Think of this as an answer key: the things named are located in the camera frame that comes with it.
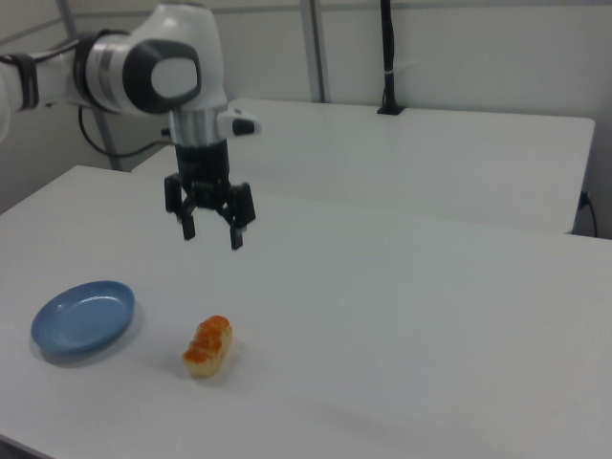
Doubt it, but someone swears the grey partition post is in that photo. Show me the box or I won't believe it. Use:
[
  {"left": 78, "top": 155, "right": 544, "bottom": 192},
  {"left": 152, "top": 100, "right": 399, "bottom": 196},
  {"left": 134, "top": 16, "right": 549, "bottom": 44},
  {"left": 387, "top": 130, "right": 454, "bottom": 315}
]
[{"left": 299, "top": 0, "right": 332, "bottom": 103}]

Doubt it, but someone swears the black wall cable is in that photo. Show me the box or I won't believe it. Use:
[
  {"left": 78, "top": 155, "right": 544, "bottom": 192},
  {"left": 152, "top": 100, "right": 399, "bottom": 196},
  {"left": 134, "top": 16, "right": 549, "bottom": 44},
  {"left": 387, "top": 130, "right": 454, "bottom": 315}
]
[{"left": 579, "top": 190, "right": 599, "bottom": 239}]

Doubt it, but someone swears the orange glazed bread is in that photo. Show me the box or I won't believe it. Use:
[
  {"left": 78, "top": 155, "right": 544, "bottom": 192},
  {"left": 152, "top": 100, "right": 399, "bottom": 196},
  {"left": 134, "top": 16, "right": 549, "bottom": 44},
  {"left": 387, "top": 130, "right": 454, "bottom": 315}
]
[{"left": 182, "top": 315, "right": 235, "bottom": 380}]

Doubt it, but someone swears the blue oval plate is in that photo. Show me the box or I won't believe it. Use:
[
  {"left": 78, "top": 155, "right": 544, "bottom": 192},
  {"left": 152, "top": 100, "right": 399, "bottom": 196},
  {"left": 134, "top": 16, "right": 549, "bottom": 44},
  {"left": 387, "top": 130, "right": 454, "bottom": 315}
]
[{"left": 31, "top": 280, "right": 136, "bottom": 359}]

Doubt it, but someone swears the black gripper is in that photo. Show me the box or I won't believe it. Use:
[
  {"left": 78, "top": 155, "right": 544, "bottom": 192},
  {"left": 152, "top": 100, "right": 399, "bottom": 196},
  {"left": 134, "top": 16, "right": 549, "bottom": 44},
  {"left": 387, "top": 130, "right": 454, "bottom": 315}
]
[{"left": 164, "top": 139, "right": 256, "bottom": 251}]

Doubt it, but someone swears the white rear table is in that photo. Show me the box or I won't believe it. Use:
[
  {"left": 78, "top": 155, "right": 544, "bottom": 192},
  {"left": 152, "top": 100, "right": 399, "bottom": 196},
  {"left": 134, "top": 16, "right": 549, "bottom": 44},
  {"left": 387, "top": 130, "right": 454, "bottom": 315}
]
[{"left": 130, "top": 98, "right": 597, "bottom": 235}]

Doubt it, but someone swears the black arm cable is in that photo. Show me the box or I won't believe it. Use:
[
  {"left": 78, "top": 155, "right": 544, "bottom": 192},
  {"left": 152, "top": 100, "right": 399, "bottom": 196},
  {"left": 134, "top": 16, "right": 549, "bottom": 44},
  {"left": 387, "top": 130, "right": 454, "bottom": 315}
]
[{"left": 77, "top": 107, "right": 174, "bottom": 160}]

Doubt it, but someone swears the black pole with clamp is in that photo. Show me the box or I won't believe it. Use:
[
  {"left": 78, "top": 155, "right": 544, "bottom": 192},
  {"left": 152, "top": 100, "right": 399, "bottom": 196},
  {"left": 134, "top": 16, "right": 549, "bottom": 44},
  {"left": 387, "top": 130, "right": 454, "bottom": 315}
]
[{"left": 376, "top": 0, "right": 405, "bottom": 117}]

